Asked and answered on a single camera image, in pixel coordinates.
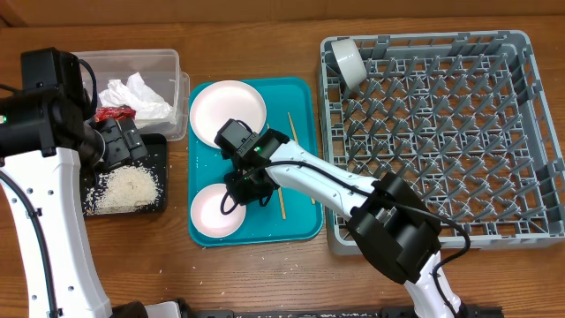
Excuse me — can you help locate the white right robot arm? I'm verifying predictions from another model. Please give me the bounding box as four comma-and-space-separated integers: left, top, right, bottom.
215, 119, 471, 317

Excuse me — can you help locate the white napkin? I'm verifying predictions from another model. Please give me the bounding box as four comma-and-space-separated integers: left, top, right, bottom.
98, 72, 173, 120

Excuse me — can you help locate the black food waste tray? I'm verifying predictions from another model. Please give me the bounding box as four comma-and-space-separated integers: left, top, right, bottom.
81, 133, 170, 217

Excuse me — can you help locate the grey bowl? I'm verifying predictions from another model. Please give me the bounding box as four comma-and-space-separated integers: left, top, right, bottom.
331, 38, 367, 90

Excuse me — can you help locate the large white plate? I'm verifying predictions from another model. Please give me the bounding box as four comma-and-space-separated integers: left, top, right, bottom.
189, 80, 267, 148

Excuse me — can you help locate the pile of white rice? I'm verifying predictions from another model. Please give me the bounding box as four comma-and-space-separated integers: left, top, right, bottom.
82, 166, 164, 216

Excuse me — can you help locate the clear plastic waste bin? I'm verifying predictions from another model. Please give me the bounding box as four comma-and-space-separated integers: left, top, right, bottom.
75, 49, 190, 141

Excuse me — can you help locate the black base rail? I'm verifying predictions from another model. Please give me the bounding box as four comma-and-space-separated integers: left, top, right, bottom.
176, 304, 504, 318

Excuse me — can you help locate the red snack wrapper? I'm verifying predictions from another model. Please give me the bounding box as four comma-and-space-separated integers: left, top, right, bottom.
94, 106, 136, 122

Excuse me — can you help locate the wooden chopstick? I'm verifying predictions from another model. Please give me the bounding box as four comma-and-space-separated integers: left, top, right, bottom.
277, 187, 287, 220
287, 112, 316, 205

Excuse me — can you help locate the grey plastic dish rack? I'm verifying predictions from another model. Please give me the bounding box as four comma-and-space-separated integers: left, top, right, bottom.
319, 30, 564, 249

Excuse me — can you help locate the teal serving tray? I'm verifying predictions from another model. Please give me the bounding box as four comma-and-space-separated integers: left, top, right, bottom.
188, 77, 324, 247

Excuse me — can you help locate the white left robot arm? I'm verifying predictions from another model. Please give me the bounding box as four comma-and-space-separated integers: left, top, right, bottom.
1, 48, 147, 317

